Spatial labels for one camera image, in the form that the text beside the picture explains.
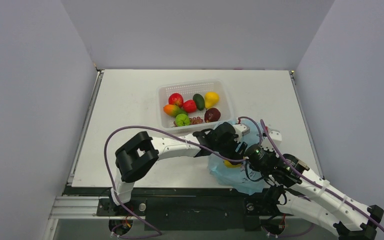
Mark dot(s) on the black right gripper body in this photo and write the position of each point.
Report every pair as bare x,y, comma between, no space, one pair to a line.
256,156

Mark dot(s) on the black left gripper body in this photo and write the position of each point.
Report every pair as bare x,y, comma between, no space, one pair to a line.
230,147

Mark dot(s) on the yellow fake banana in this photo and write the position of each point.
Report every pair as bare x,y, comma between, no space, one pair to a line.
232,165

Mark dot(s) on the light blue plastic bag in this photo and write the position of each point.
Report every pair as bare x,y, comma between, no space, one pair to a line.
241,178

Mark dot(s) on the green fake apple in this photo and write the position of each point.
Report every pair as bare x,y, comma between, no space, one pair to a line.
182,120

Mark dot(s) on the orange green fake mango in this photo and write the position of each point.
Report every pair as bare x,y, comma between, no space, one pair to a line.
173,110

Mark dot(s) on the red yellow fake apple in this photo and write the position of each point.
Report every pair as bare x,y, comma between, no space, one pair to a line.
176,99

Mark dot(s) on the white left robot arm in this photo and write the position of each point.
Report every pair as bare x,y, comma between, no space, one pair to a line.
136,157

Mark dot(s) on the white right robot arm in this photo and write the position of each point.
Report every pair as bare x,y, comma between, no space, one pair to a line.
299,191

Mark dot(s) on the dark red fake fruit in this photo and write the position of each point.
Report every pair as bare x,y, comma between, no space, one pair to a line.
212,115

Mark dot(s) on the red fake grape bunch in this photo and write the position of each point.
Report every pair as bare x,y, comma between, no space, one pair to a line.
193,121

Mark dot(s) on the yellow fake pear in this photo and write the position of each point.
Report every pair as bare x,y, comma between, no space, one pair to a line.
211,99

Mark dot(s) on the red fake strawberry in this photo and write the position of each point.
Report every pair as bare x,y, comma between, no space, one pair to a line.
189,106

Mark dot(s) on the dark green fake avocado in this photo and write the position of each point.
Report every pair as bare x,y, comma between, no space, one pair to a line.
199,101

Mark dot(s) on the white perforated plastic basket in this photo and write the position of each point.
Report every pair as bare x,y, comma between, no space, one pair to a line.
187,90

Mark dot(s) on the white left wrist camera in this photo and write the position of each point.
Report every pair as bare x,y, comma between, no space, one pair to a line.
241,129

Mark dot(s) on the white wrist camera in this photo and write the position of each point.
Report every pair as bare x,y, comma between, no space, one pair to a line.
241,129
276,138

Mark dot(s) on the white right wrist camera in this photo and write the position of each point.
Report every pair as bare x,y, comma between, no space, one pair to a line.
276,138

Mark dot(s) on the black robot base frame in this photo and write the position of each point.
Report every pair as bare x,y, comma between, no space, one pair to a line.
186,209

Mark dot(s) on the metal table edge rail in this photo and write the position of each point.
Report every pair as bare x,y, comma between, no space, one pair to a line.
294,84

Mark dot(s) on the left metal table rail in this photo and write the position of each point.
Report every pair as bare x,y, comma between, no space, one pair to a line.
85,126

